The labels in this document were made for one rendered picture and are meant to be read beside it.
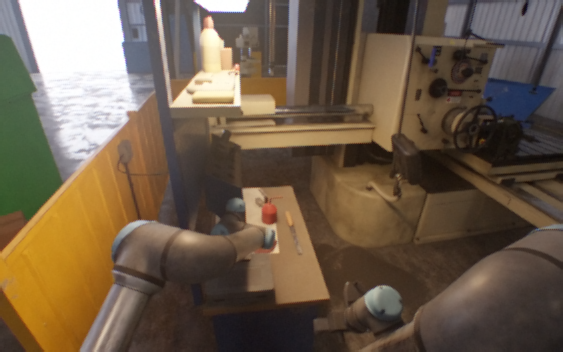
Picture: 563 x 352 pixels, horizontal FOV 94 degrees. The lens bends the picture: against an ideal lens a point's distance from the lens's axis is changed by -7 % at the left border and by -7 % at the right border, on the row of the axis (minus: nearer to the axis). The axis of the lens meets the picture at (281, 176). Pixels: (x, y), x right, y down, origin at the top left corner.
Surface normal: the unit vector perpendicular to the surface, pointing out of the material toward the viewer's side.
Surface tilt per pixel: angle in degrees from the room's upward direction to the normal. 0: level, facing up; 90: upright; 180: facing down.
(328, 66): 90
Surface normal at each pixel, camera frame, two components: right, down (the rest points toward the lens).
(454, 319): -0.88, -0.34
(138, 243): -0.11, -0.54
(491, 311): -0.69, -0.43
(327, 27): 0.20, 0.46
